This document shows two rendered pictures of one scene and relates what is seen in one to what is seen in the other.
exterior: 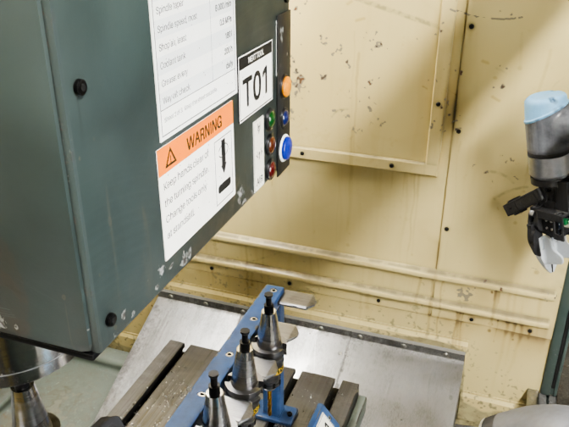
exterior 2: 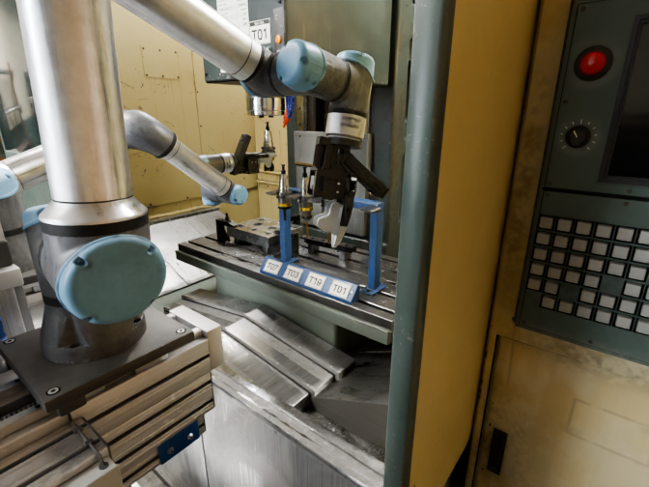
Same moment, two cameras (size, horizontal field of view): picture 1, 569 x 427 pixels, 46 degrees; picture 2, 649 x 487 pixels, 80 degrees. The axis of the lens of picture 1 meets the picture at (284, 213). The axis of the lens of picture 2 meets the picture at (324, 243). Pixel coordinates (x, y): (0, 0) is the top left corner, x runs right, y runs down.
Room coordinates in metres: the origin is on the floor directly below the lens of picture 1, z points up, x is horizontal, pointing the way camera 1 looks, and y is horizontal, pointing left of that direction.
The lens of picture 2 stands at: (1.39, -1.24, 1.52)
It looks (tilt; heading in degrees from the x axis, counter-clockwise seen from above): 19 degrees down; 109
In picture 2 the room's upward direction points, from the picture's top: straight up
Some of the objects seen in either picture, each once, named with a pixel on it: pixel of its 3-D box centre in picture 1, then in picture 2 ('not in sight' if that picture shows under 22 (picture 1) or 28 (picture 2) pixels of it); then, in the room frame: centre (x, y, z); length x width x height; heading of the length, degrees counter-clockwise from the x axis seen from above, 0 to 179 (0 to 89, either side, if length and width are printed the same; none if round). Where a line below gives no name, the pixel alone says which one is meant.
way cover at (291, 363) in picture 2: not in sight; (235, 337); (0.66, -0.15, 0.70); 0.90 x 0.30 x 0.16; 160
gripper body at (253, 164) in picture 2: not in sight; (242, 162); (0.54, 0.18, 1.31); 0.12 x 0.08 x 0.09; 62
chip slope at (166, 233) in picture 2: not in sight; (193, 249); (-0.02, 0.52, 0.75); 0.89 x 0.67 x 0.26; 70
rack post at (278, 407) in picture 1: (273, 360); (375, 251); (1.15, 0.02, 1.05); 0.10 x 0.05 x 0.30; 70
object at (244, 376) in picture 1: (244, 365); (305, 186); (0.87, 0.06, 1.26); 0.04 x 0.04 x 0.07
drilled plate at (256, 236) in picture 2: not in sight; (265, 231); (0.53, 0.36, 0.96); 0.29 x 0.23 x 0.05; 160
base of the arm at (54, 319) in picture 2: not in sight; (91, 309); (0.85, -0.84, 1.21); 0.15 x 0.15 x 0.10
